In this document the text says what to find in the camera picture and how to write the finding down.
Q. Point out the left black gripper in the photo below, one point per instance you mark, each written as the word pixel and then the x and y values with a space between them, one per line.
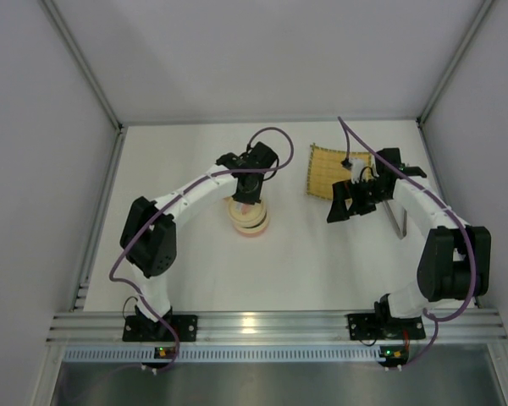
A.
pixel 245 196

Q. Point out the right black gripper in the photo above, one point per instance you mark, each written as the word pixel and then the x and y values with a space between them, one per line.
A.
pixel 355 199

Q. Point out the lid with pink knob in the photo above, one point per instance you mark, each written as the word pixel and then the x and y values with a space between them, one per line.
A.
pixel 246 216

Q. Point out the pink bowl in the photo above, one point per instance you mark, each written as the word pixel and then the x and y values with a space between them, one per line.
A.
pixel 252 232

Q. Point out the metal tongs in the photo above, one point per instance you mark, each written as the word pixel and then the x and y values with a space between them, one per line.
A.
pixel 397 216

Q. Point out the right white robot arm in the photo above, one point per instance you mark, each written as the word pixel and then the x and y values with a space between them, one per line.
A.
pixel 455 260

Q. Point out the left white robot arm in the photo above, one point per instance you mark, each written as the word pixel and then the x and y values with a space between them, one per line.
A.
pixel 152 226

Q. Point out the bamboo sushi mat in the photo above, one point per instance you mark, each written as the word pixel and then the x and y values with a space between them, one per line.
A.
pixel 325 169

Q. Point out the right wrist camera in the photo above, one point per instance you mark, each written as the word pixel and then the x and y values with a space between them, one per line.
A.
pixel 357 168

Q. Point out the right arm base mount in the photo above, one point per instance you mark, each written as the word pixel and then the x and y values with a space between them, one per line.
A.
pixel 364 325

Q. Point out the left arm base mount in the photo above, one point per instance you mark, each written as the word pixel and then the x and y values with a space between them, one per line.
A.
pixel 186 327

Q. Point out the left aluminium frame post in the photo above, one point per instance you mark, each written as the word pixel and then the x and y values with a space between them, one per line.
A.
pixel 66 36

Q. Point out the aluminium frame post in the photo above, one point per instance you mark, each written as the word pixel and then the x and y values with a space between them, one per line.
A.
pixel 464 44
pixel 66 36

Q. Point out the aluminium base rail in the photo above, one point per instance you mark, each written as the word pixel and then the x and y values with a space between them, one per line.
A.
pixel 268 328

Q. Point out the right aluminium frame post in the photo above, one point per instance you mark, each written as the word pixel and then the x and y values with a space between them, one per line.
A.
pixel 464 44

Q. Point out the slotted cable duct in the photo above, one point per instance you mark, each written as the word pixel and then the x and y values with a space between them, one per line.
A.
pixel 234 354

